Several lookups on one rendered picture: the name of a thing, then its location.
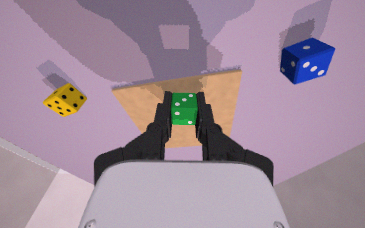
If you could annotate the green die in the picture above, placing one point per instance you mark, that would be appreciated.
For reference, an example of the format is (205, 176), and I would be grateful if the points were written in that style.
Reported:
(184, 108)

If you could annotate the tan mat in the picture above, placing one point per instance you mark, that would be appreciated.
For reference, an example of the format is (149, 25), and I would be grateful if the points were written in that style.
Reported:
(220, 90)

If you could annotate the yellow die with black pips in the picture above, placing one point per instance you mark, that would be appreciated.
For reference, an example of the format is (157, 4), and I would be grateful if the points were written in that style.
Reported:
(65, 100)

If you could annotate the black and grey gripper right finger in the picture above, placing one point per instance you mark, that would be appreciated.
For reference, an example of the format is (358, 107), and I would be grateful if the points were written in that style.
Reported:
(216, 146)

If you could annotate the blue die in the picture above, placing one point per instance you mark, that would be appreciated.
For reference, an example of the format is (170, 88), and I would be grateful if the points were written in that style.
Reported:
(306, 60)

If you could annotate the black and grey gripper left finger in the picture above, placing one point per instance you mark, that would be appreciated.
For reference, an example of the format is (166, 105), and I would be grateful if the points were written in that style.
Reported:
(150, 144)

